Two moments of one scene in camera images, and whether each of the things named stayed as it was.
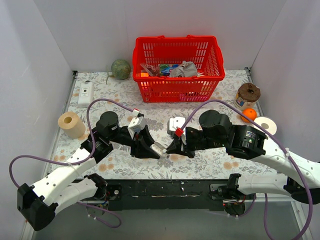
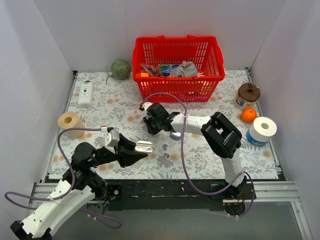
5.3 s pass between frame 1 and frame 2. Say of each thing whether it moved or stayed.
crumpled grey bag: stayed
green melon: stayed
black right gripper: moved
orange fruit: stayed
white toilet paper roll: stayed
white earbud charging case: moved
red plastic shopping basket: stayed
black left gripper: moved
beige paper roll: stayed
